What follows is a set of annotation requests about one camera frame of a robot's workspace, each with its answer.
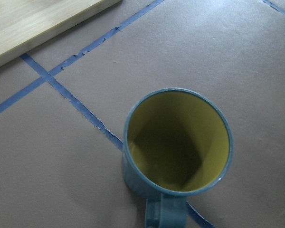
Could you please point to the blue mug yellow inside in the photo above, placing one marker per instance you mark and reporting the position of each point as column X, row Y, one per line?
column 176, row 144

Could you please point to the bamboo cutting board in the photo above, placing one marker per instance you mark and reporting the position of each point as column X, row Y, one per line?
column 25, row 24

